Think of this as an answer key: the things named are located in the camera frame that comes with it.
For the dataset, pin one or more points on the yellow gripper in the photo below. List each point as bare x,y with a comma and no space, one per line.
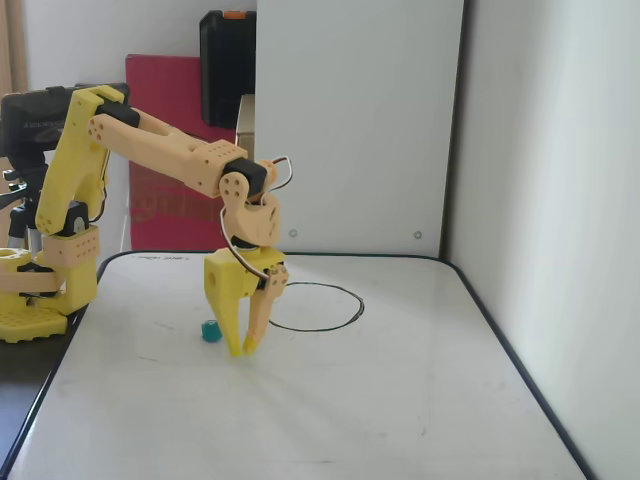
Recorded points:
231,280

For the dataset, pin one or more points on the green cube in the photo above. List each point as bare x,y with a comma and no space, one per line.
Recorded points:
210,332

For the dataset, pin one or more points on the yellow perforated robot base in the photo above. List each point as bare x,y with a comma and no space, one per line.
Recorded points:
30,322

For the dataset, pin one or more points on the yellow and beige robot arm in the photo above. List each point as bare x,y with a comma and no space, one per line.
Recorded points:
165,155

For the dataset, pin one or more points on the black drawn circle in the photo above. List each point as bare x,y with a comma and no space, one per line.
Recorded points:
361,307

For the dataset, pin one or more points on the white upright panel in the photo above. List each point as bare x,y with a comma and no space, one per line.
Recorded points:
350,125

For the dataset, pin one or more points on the red cardboard box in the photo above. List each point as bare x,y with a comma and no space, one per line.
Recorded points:
165,90

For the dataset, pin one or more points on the black tool case orange latch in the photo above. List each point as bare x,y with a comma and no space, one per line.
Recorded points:
227,60

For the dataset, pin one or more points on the beige curtain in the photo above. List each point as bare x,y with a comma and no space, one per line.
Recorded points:
12,45

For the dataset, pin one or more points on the white whiteboard with dark frame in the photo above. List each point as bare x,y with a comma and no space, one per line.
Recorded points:
300,400

